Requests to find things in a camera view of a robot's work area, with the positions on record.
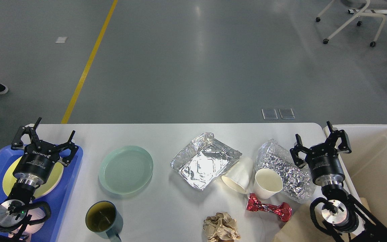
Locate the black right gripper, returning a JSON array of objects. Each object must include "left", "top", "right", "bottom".
[{"left": 289, "top": 121, "right": 352, "bottom": 186}]

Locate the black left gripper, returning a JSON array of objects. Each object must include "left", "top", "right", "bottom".
[{"left": 11, "top": 117, "right": 79, "bottom": 186}]

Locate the light green plate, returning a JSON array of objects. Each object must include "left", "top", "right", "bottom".
[{"left": 98, "top": 146, "right": 154, "bottom": 196}]

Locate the dark green mug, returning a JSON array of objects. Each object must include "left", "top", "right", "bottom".
[{"left": 85, "top": 200, "right": 124, "bottom": 242}]

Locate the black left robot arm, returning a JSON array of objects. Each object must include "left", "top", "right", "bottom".
[{"left": 0, "top": 117, "right": 79, "bottom": 242}]

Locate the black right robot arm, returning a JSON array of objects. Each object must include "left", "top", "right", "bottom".
[{"left": 289, "top": 121, "right": 387, "bottom": 242}]

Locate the yellow plate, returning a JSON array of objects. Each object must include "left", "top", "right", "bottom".
[{"left": 2, "top": 157, "right": 63, "bottom": 199}]

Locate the crumpled aluminium foil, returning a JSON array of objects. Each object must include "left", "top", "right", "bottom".
[{"left": 254, "top": 139, "right": 316, "bottom": 204}]

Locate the beige plastic bin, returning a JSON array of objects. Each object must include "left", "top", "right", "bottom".
[{"left": 334, "top": 124, "right": 387, "bottom": 227}]

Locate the upright white paper cup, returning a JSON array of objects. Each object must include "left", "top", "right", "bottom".
[{"left": 253, "top": 168, "right": 283, "bottom": 199}]

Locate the red foil wrapper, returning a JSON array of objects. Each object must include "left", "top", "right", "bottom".
[{"left": 246, "top": 193, "right": 292, "bottom": 222}]

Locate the blue plastic tray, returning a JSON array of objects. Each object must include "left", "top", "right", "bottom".
[{"left": 0, "top": 146, "right": 83, "bottom": 242}]

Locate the brown paper bag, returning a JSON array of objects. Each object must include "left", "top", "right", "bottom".
[{"left": 273, "top": 198, "right": 372, "bottom": 242}]

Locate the lying white paper cup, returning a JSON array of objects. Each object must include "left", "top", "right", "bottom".
[{"left": 221, "top": 156, "right": 254, "bottom": 194}]

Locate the flat aluminium foil tray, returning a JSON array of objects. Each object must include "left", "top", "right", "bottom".
[{"left": 170, "top": 132, "right": 242, "bottom": 191}]

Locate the crumpled brown paper ball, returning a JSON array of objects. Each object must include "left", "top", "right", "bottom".
[{"left": 203, "top": 212, "right": 241, "bottom": 242}]

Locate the white chair base bar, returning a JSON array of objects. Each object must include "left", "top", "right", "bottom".
[{"left": 348, "top": 9, "right": 387, "bottom": 15}]

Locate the white wheeled chair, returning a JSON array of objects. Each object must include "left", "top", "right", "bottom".
[{"left": 322, "top": 0, "right": 387, "bottom": 47}]

